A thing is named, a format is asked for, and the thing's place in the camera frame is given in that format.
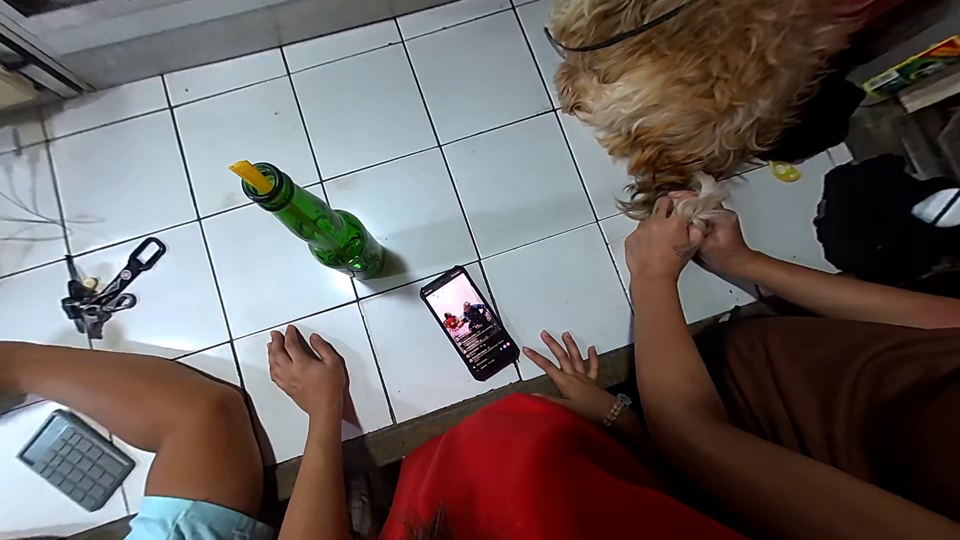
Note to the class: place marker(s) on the curly tan dog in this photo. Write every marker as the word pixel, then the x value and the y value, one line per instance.
pixel 675 90

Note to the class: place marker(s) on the person's right forearm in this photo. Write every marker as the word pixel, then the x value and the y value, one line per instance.
pixel 634 427

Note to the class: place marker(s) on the metal door frame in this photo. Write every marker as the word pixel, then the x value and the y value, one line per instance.
pixel 37 56

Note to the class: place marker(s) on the person's left hand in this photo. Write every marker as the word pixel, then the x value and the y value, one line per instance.
pixel 315 382

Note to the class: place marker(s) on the yellow strip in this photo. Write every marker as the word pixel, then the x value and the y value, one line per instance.
pixel 251 176

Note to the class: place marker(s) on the person's legs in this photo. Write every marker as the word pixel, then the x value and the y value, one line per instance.
pixel 525 472

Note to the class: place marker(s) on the person's right little finger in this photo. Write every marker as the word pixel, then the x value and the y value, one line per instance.
pixel 593 363

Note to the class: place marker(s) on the person's left forearm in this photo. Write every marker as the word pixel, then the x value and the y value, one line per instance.
pixel 315 472

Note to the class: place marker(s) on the small yellow object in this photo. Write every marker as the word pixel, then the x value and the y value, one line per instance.
pixel 785 172

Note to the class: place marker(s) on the person's right index finger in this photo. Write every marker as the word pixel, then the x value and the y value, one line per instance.
pixel 541 361

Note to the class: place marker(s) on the person's left index finger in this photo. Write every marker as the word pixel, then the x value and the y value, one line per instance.
pixel 298 344

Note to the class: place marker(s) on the person's right ring finger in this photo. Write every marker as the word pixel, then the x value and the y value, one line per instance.
pixel 574 352

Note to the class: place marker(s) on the grey calculator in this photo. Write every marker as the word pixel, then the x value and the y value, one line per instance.
pixel 76 459

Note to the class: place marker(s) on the person's right hand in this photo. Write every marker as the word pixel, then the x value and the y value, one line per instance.
pixel 583 387

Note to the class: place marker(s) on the person's right middle finger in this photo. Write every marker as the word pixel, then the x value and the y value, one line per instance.
pixel 556 350

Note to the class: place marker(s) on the black fabric bag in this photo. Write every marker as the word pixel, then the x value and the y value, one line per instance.
pixel 870 217

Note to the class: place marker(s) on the person's left fingers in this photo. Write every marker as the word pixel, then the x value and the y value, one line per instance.
pixel 279 358

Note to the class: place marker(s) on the person's left thumb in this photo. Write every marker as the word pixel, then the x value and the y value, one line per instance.
pixel 327 349

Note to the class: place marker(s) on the green yellow red packet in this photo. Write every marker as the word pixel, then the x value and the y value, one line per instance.
pixel 911 67

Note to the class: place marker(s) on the black smartphone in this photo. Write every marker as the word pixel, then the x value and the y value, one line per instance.
pixel 471 324

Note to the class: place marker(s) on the green glass bottle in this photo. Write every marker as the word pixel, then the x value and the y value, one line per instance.
pixel 330 232

